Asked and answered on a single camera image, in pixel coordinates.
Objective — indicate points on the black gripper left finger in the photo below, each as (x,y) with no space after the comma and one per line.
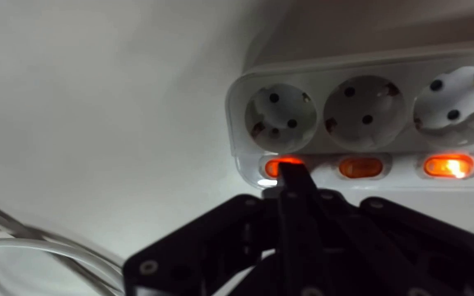
(230,246)

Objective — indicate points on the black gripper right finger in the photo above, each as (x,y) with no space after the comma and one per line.
(390,246)

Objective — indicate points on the white six-socket power strip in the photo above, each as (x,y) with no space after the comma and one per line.
(369,115)

